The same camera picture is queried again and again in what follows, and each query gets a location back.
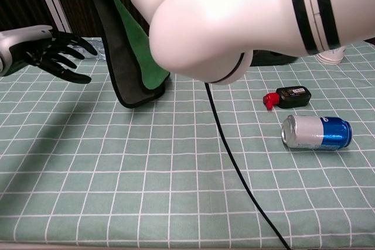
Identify black cable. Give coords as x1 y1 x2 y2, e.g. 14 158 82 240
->
204 81 292 250

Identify black rubber slipper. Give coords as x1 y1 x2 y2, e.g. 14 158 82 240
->
250 49 298 67

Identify white flower-print paper cups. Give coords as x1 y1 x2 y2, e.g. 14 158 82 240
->
316 45 347 66

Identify clear plastic water bottle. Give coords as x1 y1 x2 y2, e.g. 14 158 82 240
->
67 37 107 61

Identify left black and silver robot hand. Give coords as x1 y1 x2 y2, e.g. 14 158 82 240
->
0 25 98 84

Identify green checked tablecloth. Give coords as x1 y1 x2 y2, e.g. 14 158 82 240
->
0 36 375 249

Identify black bottle with red cap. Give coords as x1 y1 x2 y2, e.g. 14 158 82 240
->
262 85 312 112

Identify silver and blue drink can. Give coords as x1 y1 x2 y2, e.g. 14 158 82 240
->
281 114 352 152

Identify green black cloth bag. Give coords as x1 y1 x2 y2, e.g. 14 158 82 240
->
87 0 171 109

